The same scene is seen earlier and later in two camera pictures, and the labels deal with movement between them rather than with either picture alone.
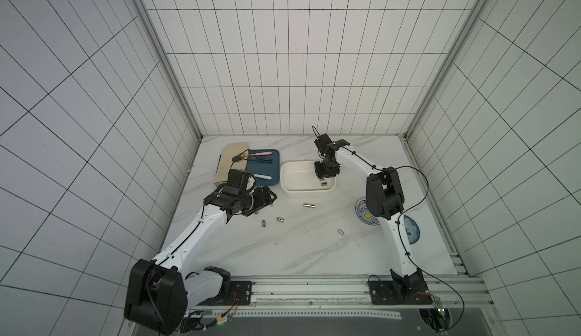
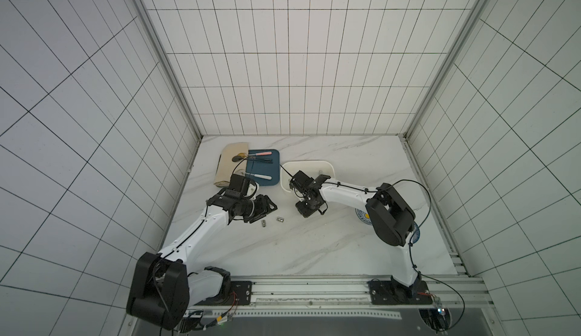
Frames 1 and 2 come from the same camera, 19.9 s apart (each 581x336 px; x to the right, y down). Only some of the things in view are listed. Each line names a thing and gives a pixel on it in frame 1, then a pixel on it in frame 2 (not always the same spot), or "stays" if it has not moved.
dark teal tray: x=265 y=168 stays
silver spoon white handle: x=262 y=176 stays
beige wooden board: x=234 y=156 stays
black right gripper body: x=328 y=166 -> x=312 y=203
